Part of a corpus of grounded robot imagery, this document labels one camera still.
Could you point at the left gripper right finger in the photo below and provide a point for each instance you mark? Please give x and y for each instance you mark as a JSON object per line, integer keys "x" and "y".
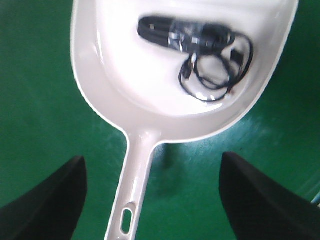
{"x": 258, "y": 208}

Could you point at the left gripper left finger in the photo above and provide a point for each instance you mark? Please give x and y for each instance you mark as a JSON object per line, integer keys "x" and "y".
{"x": 51, "y": 210}

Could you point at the beige plastic dustpan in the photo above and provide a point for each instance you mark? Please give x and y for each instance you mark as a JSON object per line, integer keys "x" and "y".
{"x": 133, "y": 85}

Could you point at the green conveyor belt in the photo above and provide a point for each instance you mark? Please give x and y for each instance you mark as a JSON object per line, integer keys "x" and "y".
{"x": 44, "y": 122}

